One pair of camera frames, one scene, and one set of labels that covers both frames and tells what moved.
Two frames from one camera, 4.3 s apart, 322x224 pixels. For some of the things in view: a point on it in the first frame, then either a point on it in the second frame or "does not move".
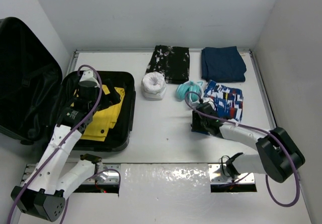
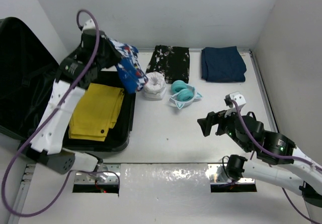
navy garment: x=224 y=64 does not move
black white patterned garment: x=173 y=62 does not move
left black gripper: x=113 y=96 -> x=115 y=55
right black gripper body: x=197 y=124 -> x=225 y=126
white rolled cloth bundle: x=153 y=85 does not move
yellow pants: x=103 y=119 does not move
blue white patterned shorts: x=228 y=101 -> x=130 y=71
